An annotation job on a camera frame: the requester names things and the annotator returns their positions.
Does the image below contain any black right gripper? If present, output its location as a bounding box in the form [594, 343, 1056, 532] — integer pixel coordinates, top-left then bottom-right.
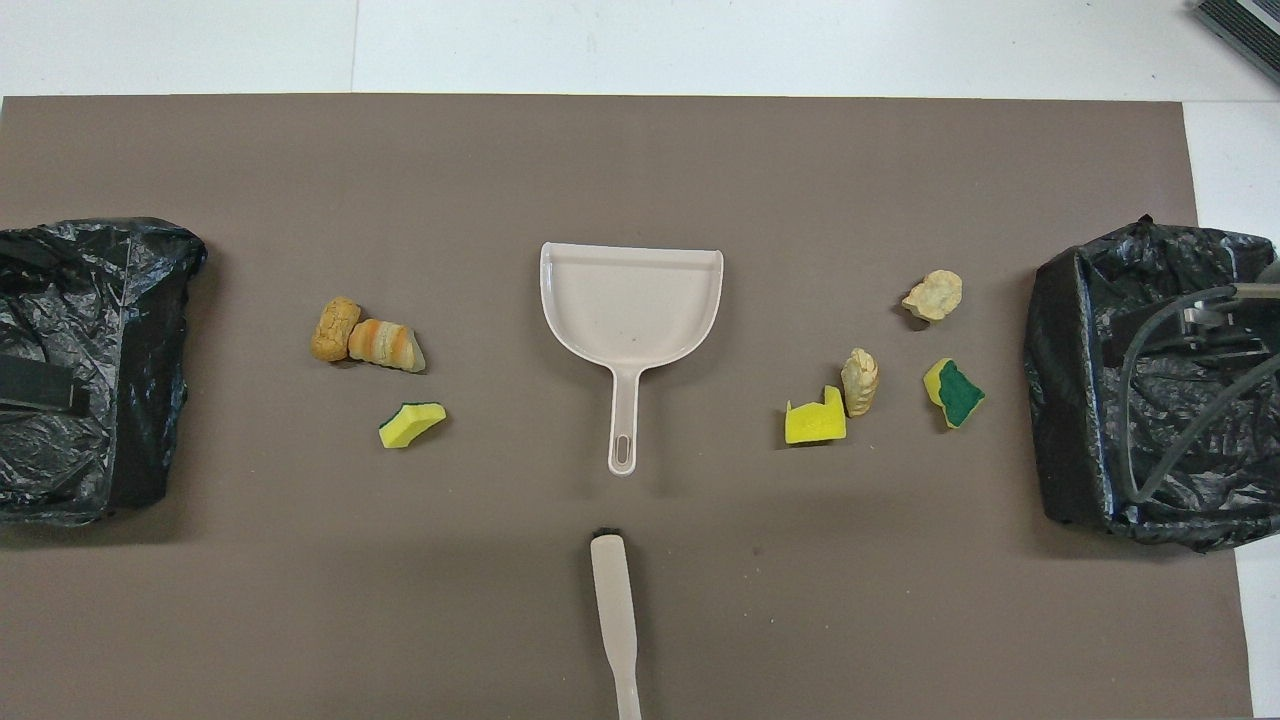
[1140, 296, 1280, 367]

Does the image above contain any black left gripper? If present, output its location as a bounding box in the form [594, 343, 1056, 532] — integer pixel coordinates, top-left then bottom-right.
[0, 352, 83, 417]

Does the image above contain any green topped yellow sponge piece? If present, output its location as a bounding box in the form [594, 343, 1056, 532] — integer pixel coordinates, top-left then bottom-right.
[922, 357, 987, 430]

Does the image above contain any lumpy pale yellow bread chunk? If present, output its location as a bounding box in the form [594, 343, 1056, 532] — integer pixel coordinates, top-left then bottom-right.
[901, 269, 964, 323]

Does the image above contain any brown round bread roll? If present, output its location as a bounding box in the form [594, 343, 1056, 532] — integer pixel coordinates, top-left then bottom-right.
[310, 296, 363, 363]

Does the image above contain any orange striped bread piece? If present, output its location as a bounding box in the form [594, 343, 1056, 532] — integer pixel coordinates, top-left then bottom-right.
[347, 318, 427, 375]

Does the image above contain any ridged pale bread piece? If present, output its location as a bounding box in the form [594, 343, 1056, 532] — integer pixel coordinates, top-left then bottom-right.
[840, 347, 881, 418]

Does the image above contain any small yellow sponge wedge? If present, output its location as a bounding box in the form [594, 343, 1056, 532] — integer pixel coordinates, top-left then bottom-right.
[378, 401, 448, 450]

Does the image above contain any yellow notched sponge piece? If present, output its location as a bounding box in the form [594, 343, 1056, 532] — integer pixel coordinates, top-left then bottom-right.
[784, 385, 848, 446]

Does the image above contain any beige plastic dustpan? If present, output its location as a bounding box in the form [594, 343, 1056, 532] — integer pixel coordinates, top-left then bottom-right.
[540, 241, 725, 477]

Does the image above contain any beige brush with black bristles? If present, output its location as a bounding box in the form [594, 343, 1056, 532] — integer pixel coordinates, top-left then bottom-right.
[590, 527, 643, 720]

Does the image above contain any black bag lined bin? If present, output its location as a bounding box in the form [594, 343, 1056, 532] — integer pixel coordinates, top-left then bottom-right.
[1023, 214, 1280, 553]
[0, 217, 208, 528]

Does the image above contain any grey ribbed device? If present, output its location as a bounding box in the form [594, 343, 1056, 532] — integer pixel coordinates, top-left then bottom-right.
[1190, 0, 1280, 61]

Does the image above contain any brown table mat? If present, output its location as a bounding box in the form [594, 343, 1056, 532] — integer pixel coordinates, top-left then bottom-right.
[0, 94, 1256, 720]

